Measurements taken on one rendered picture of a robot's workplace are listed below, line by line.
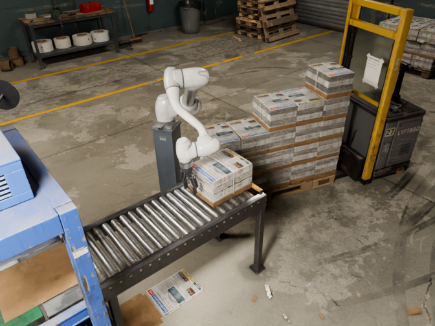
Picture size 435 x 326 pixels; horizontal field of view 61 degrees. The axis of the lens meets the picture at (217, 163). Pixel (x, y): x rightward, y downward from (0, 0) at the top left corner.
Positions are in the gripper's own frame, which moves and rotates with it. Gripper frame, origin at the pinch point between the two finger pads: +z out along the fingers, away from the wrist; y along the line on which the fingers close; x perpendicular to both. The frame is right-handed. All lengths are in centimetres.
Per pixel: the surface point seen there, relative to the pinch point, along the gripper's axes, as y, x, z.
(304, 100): 9, -157, 2
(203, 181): -5.3, -8.5, -3.7
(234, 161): -8.8, -36.7, -6.1
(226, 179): -17.1, -19.8, -4.3
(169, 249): -23.5, 40.7, 9.9
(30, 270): 24, 107, 4
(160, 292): 8, 39, 89
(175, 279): 9, 23, 91
